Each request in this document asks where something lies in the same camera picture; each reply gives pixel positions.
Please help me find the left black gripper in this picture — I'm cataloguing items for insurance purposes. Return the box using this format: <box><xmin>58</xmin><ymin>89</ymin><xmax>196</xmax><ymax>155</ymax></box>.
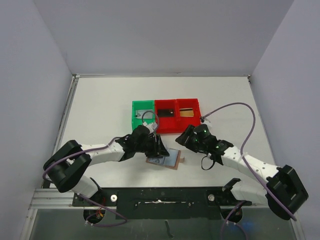
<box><xmin>135</xmin><ymin>134</ymin><xmax>169</xmax><ymax>158</ymax></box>

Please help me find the tan leather card holder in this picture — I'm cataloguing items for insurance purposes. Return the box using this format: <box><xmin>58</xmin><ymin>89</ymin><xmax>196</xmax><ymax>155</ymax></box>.
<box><xmin>146</xmin><ymin>148</ymin><xmax>185</xmax><ymax>170</ymax></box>

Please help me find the red double plastic bin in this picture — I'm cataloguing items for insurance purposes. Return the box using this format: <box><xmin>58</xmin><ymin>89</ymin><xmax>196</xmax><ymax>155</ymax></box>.
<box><xmin>154</xmin><ymin>98</ymin><xmax>201</xmax><ymax>134</ymax></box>

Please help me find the green plastic bin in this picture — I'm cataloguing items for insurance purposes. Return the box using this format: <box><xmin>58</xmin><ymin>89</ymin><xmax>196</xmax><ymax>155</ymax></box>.
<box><xmin>131</xmin><ymin>100</ymin><xmax>157</xmax><ymax>130</ymax></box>

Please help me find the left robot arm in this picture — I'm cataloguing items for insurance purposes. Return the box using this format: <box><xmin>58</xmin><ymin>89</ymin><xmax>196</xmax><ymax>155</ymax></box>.
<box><xmin>42</xmin><ymin>123</ymin><xmax>170</xmax><ymax>206</ymax></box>

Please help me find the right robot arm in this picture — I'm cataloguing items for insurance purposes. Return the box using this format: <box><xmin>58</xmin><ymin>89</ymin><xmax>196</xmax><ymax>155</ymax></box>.
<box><xmin>175</xmin><ymin>124</ymin><xmax>309</xmax><ymax>220</ymax></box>

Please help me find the gold card in red bin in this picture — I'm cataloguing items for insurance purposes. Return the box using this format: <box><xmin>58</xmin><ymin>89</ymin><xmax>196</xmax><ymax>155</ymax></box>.
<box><xmin>179</xmin><ymin>108</ymin><xmax>195</xmax><ymax>118</ymax></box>

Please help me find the black card in red bin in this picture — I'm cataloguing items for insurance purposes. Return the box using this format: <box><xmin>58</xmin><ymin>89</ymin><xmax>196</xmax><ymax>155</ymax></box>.
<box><xmin>157</xmin><ymin>108</ymin><xmax>175</xmax><ymax>118</ymax></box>

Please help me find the silver card in green bin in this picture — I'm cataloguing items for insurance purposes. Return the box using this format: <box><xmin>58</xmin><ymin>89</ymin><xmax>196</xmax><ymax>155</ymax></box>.
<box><xmin>135</xmin><ymin>109</ymin><xmax>154</xmax><ymax>119</ymax></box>

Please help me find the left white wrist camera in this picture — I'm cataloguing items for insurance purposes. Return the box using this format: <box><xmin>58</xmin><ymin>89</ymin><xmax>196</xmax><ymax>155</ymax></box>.
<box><xmin>142</xmin><ymin>121</ymin><xmax>158</xmax><ymax>133</ymax></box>

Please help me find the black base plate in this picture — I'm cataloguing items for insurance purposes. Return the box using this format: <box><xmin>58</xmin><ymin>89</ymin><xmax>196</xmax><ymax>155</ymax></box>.
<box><xmin>72</xmin><ymin>186</ymin><xmax>252</xmax><ymax>223</ymax></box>

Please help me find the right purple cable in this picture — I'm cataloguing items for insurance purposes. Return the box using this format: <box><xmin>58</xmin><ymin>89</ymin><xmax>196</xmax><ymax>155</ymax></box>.
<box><xmin>199</xmin><ymin>101</ymin><xmax>298</xmax><ymax>240</ymax></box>

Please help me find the purple cable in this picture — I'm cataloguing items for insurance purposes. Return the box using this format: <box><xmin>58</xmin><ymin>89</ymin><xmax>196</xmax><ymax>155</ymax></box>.
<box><xmin>199</xmin><ymin>101</ymin><xmax>298</xmax><ymax>240</ymax></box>
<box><xmin>42</xmin><ymin>111</ymin><xmax>161</xmax><ymax>228</ymax></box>

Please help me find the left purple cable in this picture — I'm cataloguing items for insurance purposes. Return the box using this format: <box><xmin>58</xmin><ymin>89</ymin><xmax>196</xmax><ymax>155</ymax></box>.
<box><xmin>42</xmin><ymin>111</ymin><xmax>161</xmax><ymax>228</ymax></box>

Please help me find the aluminium left rail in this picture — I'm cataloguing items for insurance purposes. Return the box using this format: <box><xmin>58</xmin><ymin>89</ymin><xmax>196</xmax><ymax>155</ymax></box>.
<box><xmin>52</xmin><ymin>74</ymin><xmax>81</xmax><ymax>155</ymax></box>

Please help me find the aluminium rail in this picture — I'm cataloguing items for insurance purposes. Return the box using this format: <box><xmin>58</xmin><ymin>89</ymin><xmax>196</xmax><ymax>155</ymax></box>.
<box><xmin>52</xmin><ymin>74</ymin><xmax>81</xmax><ymax>155</ymax></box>
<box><xmin>28</xmin><ymin>186</ymin><xmax>300</xmax><ymax>211</ymax></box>

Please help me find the aluminium front rail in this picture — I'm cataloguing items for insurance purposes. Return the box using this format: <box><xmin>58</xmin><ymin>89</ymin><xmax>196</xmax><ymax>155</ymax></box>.
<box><xmin>28</xmin><ymin>186</ymin><xmax>300</xmax><ymax>211</ymax></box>

